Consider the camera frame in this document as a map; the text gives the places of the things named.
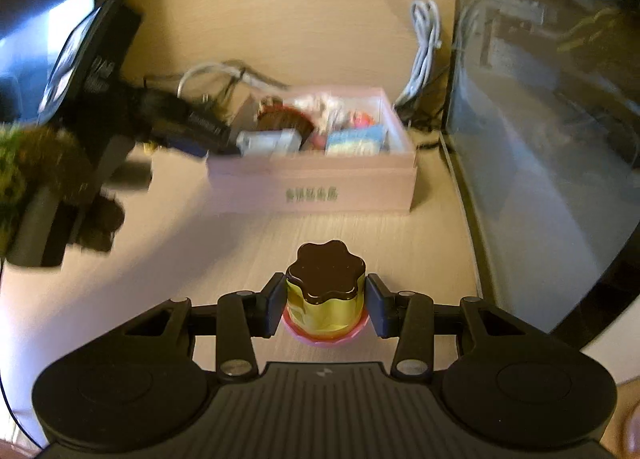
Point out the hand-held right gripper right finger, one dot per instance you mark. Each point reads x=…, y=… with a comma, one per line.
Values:
x=380, y=306

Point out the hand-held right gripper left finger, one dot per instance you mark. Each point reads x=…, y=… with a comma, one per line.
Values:
x=274, y=304

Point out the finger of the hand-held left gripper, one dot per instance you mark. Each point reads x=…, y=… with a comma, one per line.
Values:
x=190, y=119
x=182, y=146

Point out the gold cup with brown lid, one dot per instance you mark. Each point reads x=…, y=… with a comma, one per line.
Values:
x=325, y=309

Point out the crocheted potted plant toy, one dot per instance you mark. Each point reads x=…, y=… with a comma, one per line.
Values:
x=285, y=121

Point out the pink cardboard box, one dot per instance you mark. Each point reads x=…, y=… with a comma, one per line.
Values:
x=310, y=189

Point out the blue and white packet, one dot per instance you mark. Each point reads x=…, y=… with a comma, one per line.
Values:
x=357, y=141

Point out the pink round figurine toy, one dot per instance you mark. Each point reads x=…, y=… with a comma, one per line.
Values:
x=359, y=119

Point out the computer monitor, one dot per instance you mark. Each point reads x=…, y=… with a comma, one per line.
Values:
x=30, y=39

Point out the computer case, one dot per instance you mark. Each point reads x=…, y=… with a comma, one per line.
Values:
x=540, y=139

